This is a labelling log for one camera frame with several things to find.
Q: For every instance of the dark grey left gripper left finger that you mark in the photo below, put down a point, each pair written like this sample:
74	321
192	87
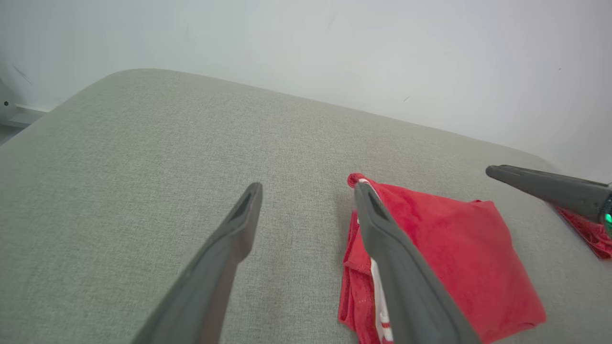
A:
210	286

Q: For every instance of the red basketball jersey white sleeves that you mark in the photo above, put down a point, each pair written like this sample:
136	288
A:
468	258

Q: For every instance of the red shorts with white stripe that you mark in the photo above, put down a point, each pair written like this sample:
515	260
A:
593	236

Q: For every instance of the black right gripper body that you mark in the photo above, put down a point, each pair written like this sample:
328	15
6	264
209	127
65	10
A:
608	217

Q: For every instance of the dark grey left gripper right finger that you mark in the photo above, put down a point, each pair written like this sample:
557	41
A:
411	296

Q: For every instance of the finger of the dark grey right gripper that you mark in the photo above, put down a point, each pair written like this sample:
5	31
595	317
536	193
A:
559	188

